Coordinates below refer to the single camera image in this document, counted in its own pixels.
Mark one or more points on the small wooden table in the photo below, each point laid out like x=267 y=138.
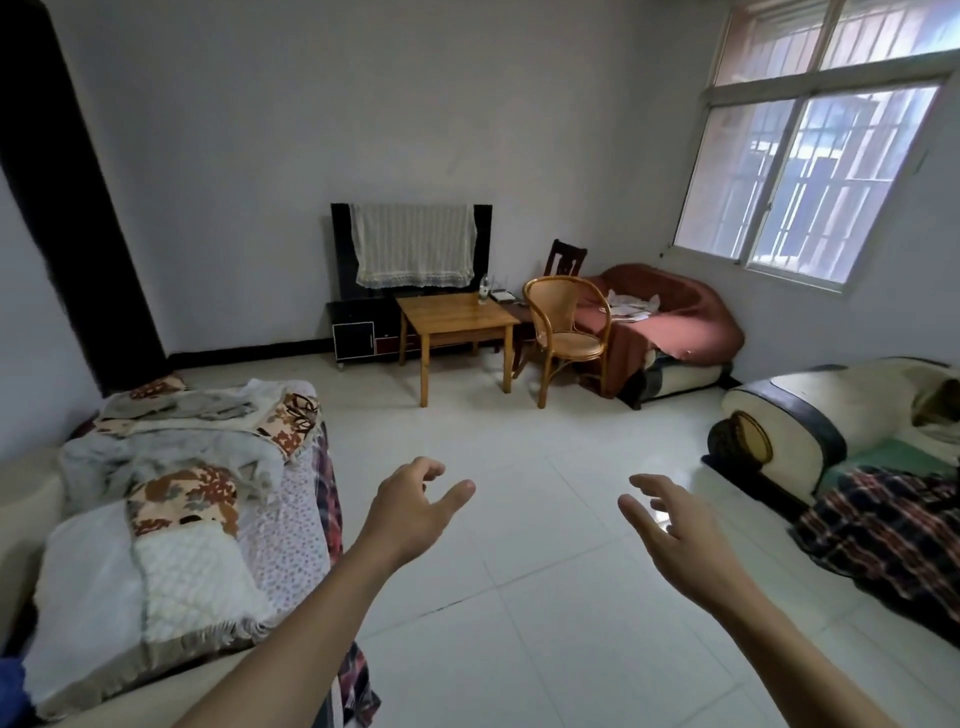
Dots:
x=454 y=315

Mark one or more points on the black flat television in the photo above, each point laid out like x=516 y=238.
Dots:
x=345 y=255

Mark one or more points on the person's left thumb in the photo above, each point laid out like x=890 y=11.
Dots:
x=454 y=502

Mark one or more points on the plaid blanket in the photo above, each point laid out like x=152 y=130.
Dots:
x=885 y=525

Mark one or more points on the white quilted cover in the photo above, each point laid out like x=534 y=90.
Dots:
x=127 y=592

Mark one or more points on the person's right thumb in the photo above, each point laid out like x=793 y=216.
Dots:
x=637 y=521

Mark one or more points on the floral patterned blanket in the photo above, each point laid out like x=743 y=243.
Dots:
x=187 y=499

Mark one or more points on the person's left forearm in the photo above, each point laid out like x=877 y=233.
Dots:
x=285 y=645

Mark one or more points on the green seat cushion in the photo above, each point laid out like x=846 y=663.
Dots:
x=877 y=459

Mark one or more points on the papers on sofa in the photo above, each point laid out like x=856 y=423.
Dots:
x=628 y=307

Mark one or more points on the red covered sofa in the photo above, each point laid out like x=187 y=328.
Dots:
x=675 y=322

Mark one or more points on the person's left hand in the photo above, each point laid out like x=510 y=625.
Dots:
x=409 y=517

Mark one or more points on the person's right forearm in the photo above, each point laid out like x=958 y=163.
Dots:
x=795 y=660

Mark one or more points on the black television cabinet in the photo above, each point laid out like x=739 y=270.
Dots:
x=360 y=334

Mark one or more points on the cream and black sofa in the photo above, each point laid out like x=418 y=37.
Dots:
x=810 y=420

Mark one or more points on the dark wooden chair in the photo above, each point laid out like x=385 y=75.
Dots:
x=564 y=260

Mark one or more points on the window with metal bars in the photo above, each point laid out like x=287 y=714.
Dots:
x=810 y=142

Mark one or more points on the small white box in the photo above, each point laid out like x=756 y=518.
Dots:
x=501 y=296

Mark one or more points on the rattan armchair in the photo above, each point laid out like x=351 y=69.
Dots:
x=562 y=330

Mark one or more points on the white lace cloth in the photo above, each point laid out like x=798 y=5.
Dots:
x=415 y=245

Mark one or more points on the beige sofa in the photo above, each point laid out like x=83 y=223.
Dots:
x=30 y=510

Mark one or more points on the dotted white sheet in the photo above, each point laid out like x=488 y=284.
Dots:
x=300 y=525

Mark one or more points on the person's right hand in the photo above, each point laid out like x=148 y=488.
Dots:
x=682 y=540

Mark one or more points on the grey crumpled blanket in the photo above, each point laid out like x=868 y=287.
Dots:
x=165 y=450

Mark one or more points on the clear plastic bottle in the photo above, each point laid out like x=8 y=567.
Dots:
x=484 y=285

